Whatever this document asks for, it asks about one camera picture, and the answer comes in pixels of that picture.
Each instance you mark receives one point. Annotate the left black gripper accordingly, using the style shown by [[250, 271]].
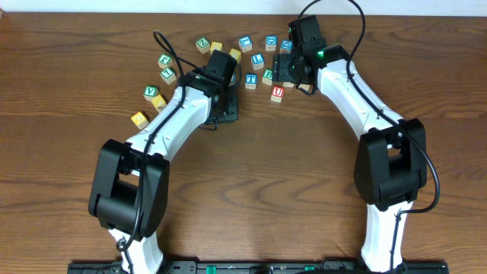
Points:
[[229, 105]]

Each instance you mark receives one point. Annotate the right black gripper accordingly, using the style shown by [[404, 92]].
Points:
[[281, 68]]

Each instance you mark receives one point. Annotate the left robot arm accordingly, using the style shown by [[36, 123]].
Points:
[[130, 187]]

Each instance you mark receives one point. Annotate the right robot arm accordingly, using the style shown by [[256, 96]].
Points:
[[390, 167]]

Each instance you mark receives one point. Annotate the blue tilted D block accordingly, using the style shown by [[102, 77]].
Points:
[[286, 47]]

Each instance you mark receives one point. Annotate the green B block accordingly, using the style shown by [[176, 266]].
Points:
[[267, 77]]

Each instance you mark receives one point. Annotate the red U block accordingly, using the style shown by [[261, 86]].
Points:
[[277, 94]]

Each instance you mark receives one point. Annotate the red I block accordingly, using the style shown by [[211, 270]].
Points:
[[304, 87]]

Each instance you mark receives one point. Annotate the blue L block middle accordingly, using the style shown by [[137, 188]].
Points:
[[257, 61]]

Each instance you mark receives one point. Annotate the blue l block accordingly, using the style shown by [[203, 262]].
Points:
[[245, 44], [257, 61]]

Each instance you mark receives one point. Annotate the blue P block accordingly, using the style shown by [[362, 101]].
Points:
[[233, 79]]

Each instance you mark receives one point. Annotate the blue T block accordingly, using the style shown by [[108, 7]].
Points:
[[250, 81]]

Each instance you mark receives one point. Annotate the blue L block top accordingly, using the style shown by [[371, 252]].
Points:
[[245, 44]]

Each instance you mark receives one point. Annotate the yellow block second row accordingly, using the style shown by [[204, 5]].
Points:
[[236, 54]]

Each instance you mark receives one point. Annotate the yellow block top row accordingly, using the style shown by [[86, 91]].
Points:
[[216, 46]]

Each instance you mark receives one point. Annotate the yellow block beside V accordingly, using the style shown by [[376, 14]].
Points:
[[159, 103]]

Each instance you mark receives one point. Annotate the green 7 block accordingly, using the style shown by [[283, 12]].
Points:
[[168, 75]]

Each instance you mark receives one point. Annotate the green Z block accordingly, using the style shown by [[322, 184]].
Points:
[[203, 45]]

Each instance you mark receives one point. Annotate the green V block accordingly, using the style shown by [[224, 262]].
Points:
[[150, 92]]

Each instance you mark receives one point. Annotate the green J block left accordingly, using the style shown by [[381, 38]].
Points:
[[165, 61]]

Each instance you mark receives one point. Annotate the yellow C block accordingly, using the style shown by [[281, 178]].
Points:
[[140, 119]]

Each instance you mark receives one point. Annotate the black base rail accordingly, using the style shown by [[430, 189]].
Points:
[[192, 267]]

